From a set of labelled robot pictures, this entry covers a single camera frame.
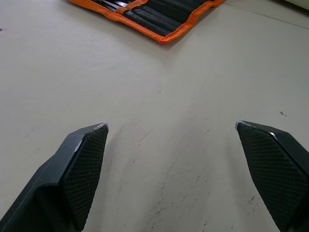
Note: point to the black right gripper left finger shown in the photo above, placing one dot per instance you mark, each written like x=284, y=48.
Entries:
x=72, y=174

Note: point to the orange and black tool roll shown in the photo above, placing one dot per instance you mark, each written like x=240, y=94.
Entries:
x=157, y=17

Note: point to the black tweezers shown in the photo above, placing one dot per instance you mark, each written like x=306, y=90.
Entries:
x=111, y=4

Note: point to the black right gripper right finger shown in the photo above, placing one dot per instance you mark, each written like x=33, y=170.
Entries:
x=277, y=166

